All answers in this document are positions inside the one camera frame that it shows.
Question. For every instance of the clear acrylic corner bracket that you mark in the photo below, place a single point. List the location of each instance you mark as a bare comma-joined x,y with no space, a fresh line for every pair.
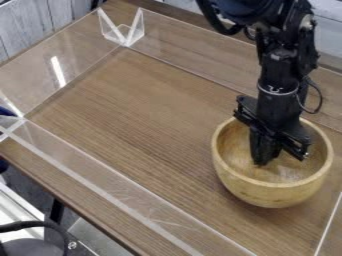
122,34

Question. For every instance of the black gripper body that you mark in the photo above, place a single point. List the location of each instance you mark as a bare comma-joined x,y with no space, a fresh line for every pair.
274,112

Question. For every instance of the black table leg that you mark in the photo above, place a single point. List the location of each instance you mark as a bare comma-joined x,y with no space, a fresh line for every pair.
56,211

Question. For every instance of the brown wooden bowl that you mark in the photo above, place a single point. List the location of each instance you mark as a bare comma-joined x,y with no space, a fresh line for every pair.
282,184

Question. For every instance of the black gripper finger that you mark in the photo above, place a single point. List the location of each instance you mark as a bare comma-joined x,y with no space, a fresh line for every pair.
258,146
274,148

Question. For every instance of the blue object at left edge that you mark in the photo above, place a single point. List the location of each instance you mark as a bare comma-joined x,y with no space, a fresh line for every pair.
5,112

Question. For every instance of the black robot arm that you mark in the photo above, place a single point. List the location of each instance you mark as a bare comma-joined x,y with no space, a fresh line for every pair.
281,25

